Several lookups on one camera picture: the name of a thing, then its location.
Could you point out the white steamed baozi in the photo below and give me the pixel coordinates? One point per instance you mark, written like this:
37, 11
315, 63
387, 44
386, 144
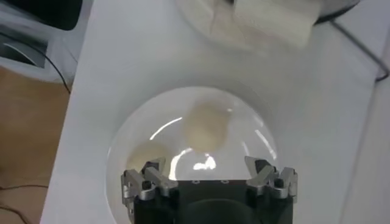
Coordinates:
143, 153
207, 128

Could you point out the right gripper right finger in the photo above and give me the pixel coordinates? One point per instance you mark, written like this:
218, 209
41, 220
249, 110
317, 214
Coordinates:
265, 179

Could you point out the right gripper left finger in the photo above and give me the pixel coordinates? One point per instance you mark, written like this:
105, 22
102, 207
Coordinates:
158, 181

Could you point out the white round plate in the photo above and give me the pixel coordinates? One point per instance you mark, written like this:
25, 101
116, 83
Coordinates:
243, 146

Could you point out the white electric cooker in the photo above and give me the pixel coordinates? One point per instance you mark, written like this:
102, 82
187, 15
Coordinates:
274, 21

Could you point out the dark robot chassis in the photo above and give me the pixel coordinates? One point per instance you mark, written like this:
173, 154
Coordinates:
45, 12

